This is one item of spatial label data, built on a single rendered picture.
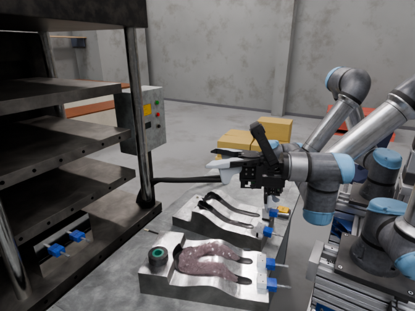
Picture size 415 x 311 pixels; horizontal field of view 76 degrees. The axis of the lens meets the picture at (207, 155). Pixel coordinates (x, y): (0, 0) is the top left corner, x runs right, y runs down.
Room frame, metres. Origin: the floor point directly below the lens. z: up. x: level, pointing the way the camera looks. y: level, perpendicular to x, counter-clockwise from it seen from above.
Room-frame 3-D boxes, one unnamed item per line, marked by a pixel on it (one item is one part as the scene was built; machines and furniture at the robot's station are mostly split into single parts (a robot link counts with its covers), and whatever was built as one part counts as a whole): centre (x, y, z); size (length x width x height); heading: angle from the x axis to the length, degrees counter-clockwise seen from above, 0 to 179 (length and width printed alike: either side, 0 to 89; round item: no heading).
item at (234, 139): (3.95, -0.75, 0.33); 1.19 x 0.91 x 0.67; 58
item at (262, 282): (0.76, -0.26, 0.85); 0.13 x 0.05 x 0.05; 80
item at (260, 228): (1.04, -0.30, 0.89); 0.13 x 0.05 x 0.05; 63
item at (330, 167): (0.60, -0.30, 1.43); 0.11 x 0.08 x 0.09; 84
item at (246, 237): (1.21, -0.09, 0.87); 0.50 x 0.26 x 0.14; 63
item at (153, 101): (1.73, 0.44, 0.73); 0.30 x 0.22 x 1.47; 153
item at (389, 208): (0.70, -0.57, 1.20); 0.13 x 0.12 x 0.14; 174
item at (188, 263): (0.86, 0.00, 0.90); 0.26 x 0.18 x 0.08; 80
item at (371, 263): (0.70, -0.57, 1.09); 0.15 x 0.15 x 0.10
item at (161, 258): (0.84, 0.20, 0.93); 0.08 x 0.08 x 0.04
